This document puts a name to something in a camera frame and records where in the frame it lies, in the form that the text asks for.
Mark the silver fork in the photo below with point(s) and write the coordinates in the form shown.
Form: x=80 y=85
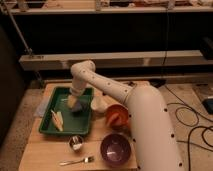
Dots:
x=84 y=160

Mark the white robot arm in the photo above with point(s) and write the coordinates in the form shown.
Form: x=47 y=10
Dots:
x=152 y=130

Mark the pale corn cob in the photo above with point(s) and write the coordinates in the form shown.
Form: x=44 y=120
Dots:
x=57 y=120

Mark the small black box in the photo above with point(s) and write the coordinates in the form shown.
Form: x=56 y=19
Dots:
x=132 y=84

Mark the orange bowl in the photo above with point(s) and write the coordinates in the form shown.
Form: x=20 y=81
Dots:
x=123 y=114

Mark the purple bowl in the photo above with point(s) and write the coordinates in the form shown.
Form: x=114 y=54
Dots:
x=115 y=150

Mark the orange carrot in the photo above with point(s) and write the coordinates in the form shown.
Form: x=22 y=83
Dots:
x=113 y=119

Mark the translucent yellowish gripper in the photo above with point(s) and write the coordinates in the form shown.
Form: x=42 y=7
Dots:
x=72 y=101

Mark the clear plastic bag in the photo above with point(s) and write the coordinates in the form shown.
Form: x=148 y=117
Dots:
x=40 y=110

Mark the metal shelf rail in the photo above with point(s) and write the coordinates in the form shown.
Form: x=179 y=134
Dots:
x=114 y=60

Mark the white cup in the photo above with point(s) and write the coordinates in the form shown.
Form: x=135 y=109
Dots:
x=98 y=105

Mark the small metal cup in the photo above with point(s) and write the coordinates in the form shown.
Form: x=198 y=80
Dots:
x=76 y=142

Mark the blue sponge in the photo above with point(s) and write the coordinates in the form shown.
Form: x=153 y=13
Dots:
x=77 y=108

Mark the green plastic tray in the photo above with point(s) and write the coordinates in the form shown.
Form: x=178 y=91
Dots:
x=74 y=123

